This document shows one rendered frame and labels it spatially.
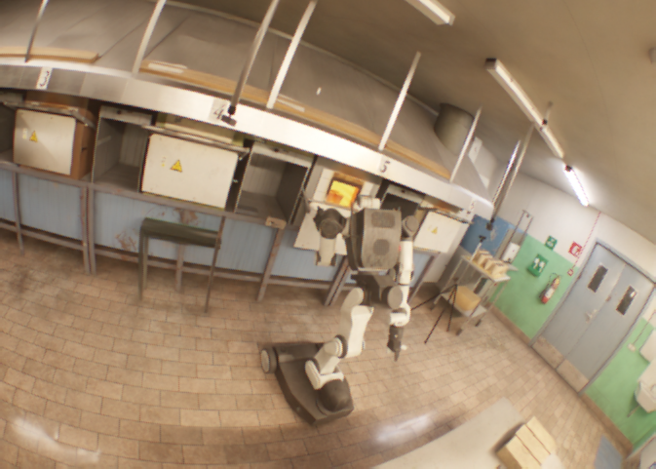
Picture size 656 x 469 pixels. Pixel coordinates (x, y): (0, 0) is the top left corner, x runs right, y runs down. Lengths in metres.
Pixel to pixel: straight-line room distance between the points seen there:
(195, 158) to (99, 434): 1.80
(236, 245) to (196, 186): 0.67
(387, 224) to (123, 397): 1.84
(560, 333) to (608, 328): 0.86
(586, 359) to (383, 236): 4.30
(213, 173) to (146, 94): 0.70
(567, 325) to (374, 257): 4.12
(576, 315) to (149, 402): 5.19
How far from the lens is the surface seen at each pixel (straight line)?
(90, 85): 1.85
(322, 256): 1.50
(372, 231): 1.29
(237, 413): 1.87
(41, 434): 1.94
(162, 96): 1.67
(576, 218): 5.01
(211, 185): 1.90
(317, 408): 1.84
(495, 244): 4.33
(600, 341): 4.95
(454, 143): 3.15
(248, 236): 2.28
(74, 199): 2.48
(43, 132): 2.28
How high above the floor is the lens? 1.67
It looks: 18 degrees down
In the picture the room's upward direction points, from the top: 22 degrees clockwise
